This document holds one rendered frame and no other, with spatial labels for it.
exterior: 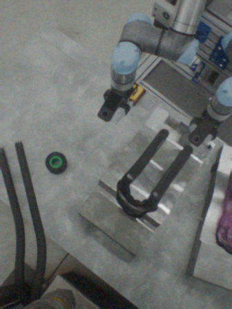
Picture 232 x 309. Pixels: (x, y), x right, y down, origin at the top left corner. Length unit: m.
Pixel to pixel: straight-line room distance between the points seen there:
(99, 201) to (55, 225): 0.19
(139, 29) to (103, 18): 1.65
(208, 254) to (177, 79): 1.26
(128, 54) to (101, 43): 1.59
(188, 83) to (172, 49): 1.21
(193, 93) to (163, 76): 0.21
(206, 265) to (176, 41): 0.72
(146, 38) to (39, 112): 0.61
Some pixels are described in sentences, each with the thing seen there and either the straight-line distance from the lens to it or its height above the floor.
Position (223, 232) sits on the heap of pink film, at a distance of 1.32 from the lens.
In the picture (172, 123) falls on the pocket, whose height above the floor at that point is 0.86.
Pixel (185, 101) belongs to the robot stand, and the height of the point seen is 0.21.
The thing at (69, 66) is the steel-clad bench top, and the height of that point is 0.80.
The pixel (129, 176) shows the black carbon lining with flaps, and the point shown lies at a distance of 1.25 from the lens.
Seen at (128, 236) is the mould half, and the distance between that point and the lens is 1.28.
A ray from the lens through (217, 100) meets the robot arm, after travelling 1.08.
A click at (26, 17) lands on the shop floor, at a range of 2.74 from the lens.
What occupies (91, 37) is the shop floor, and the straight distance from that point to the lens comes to 2.60.
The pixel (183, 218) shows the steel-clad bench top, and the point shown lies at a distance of 1.38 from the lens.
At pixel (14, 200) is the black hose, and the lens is 1.32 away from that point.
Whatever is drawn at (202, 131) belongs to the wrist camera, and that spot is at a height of 1.06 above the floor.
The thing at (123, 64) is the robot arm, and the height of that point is 1.30.
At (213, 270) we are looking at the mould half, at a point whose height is 0.91.
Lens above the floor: 2.13
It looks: 72 degrees down
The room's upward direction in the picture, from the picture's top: 9 degrees clockwise
